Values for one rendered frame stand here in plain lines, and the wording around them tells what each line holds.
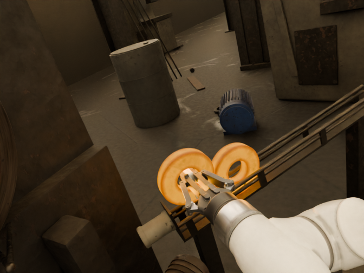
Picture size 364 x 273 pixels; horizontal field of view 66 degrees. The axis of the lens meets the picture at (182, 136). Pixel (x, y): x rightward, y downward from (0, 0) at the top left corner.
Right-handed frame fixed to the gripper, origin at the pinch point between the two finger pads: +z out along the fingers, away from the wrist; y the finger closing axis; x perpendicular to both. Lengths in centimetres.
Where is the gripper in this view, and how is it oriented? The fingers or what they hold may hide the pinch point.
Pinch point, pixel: (185, 171)
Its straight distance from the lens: 73.4
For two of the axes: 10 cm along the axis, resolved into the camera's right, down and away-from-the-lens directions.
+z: -4.3, -3.3, 8.4
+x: -2.4, -8.5, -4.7
